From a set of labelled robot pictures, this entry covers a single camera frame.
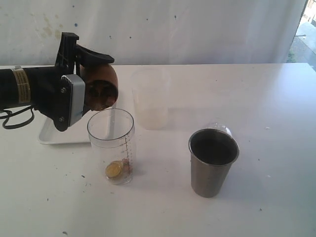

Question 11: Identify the clear plastic dome lid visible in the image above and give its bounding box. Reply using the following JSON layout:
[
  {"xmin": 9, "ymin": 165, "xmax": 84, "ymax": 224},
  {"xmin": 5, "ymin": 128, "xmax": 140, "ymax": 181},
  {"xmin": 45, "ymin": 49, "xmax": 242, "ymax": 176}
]
[{"xmin": 201, "ymin": 117, "xmax": 233, "ymax": 137}]

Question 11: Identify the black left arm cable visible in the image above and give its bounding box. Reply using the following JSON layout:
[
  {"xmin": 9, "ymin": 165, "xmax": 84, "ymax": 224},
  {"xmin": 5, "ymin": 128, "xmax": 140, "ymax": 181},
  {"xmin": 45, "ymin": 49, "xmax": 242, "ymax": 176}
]
[{"xmin": 0, "ymin": 106, "xmax": 35, "ymax": 130}]

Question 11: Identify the stainless steel cup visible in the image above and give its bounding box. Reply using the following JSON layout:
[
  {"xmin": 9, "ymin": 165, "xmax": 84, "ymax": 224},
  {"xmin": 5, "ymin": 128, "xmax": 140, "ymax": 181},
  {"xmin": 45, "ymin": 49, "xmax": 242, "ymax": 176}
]
[{"xmin": 189, "ymin": 128, "xmax": 239, "ymax": 198}]

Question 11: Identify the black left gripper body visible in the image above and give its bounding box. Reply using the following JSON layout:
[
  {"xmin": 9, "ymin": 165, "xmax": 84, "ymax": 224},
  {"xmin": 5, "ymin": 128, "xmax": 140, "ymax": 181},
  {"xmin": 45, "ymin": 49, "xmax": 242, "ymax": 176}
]
[{"xmin": 36, "ymin": 33, "xmax": 79, "ymax": 132}]

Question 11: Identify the clear plastic shaker cup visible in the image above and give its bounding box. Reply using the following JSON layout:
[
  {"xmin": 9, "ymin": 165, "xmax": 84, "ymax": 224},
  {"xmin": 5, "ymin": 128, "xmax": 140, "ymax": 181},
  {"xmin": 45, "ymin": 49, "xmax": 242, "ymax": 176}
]
[{"xmin": 87, "ymin": 108, "xmax": 136, "ymax": 185}]

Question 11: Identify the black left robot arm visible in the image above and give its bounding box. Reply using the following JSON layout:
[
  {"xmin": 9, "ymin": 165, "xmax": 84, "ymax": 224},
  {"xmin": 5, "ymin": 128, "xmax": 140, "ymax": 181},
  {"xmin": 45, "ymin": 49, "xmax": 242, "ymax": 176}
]
[{"xmin": 0, "ymin": 32, "xmax": 119, "ymax": 132}]

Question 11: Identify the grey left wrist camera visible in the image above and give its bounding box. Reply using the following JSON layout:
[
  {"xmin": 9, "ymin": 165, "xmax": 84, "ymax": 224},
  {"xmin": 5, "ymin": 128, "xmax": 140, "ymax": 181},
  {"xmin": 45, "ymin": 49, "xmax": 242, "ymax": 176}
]
[{"xmin": 61, "ymin": 74, "xmax": 85, "ymax": 127}]

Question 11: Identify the translucent plastic container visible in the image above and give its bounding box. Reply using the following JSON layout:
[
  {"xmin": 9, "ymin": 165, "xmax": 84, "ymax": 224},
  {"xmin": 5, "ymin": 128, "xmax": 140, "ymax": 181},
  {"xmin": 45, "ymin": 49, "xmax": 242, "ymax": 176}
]
[{"xmin": 131, "ymin": 67, "xmax": 171, "ymax": 130}]

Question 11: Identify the brown wooden cup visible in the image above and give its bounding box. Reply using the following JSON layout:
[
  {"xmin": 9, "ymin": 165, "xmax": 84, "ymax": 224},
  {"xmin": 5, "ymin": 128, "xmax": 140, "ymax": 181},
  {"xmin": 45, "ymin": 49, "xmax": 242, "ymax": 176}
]
[{"xmin": 80, "ymin": 64, "xmax": 119, "ymax": 111}]

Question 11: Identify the gold foil coin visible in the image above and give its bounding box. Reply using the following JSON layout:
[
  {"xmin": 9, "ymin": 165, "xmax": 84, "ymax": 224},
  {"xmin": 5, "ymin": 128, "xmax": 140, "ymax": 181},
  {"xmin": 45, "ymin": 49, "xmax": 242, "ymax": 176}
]
[{"xmin": 105, "ymin": 160, "xmax": 123, "ymax": 180}]

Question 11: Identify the white rectangular tray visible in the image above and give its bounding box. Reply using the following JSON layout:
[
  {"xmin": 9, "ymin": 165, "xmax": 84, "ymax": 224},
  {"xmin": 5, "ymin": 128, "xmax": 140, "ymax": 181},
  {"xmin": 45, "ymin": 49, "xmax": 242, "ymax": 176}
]
[{"xmin": 38, "ymin": 118, "xmax": 89, "ymax": 145}]

